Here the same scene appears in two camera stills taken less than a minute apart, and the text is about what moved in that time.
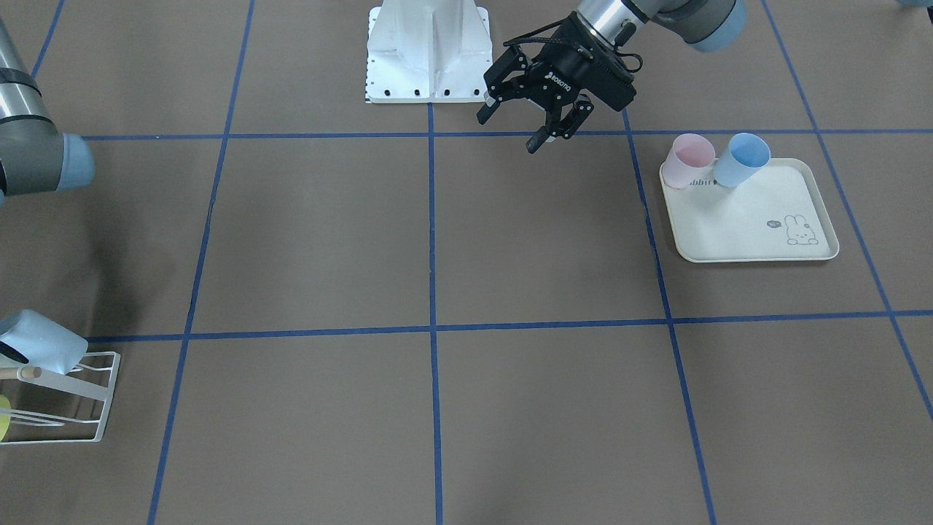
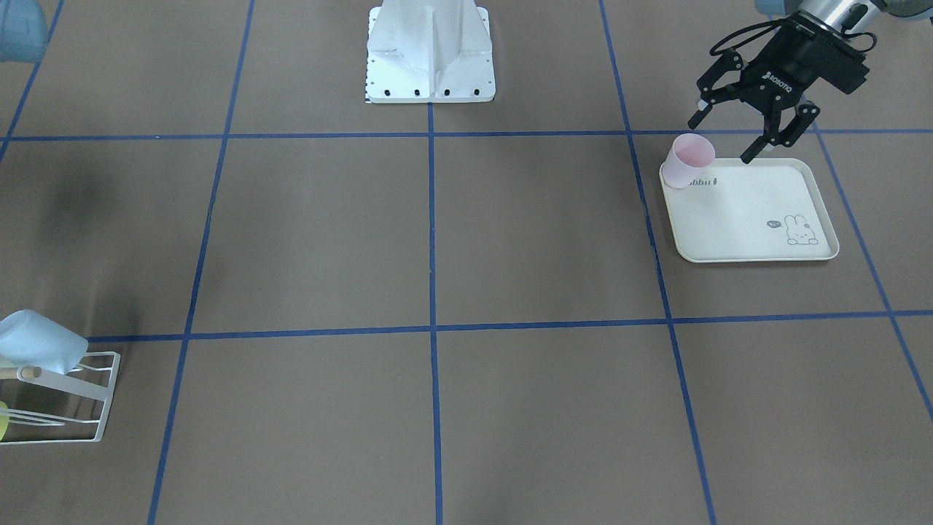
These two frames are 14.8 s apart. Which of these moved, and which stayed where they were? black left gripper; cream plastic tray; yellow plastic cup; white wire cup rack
Moved: black left gripper
Stayed: yellow plastic cup; white wire cup rack; cream plastic tray
